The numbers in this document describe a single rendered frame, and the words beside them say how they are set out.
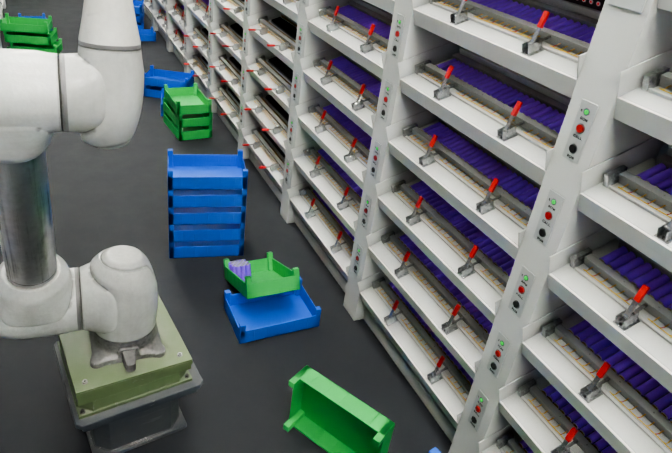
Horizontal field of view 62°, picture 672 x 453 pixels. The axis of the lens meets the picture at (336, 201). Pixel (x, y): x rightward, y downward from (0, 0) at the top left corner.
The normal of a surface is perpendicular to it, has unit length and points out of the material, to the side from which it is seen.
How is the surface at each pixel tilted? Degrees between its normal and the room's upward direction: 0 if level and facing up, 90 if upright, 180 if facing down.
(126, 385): 90
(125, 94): 86
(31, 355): 0
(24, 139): 117
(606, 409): 20
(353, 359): 0
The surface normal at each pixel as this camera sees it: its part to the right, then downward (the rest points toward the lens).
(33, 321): 0.33, 0.69
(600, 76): -0.90, 0.11
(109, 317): 0.33, 0.51
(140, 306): 0.75, 0.40
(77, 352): 0.17, -0.87
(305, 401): -0.58, 0.33
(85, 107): 0.52, 0.44
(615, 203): -0.18, -0.78
